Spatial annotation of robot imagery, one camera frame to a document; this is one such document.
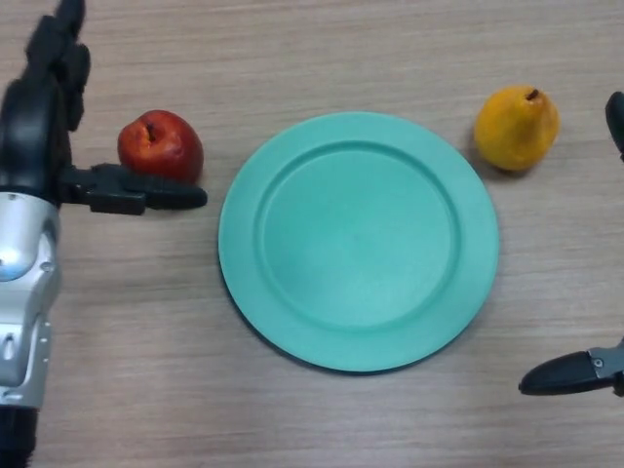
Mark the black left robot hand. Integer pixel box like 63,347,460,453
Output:
0,0,209,215

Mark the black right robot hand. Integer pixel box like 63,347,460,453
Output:
518,91,624,397

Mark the red apple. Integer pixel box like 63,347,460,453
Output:
117,109,205,185

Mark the yellow orange pear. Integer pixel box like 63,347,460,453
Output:
474,85,561,173

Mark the green round plate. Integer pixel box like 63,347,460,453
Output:
217,111,501,376

